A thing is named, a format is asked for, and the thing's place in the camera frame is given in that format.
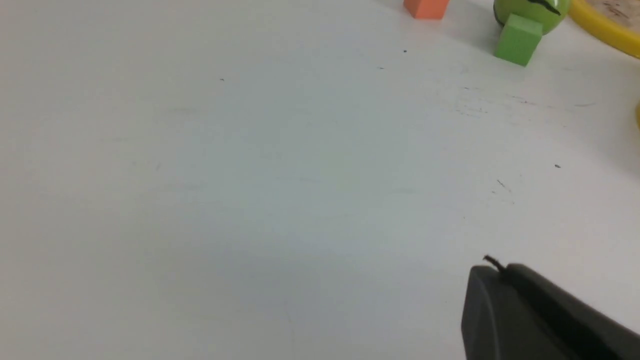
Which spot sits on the orange foam cube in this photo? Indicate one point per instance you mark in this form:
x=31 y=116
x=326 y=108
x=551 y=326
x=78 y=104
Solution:
x=426 y=9

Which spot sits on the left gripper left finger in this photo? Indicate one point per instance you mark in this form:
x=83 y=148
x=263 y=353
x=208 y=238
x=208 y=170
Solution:
x=510 y=312

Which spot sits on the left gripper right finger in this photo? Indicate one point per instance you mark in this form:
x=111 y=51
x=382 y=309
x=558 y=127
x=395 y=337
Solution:
x=584 y=331

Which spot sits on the yellow-rimmed bamboo steamer lid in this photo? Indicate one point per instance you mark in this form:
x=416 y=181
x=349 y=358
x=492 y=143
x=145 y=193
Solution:
x=613 y=22

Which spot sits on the green foam cube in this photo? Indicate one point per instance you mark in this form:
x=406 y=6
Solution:
x=518 y=40

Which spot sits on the green toy watermelon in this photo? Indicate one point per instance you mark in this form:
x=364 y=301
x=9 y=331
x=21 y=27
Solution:
x=549 y=13

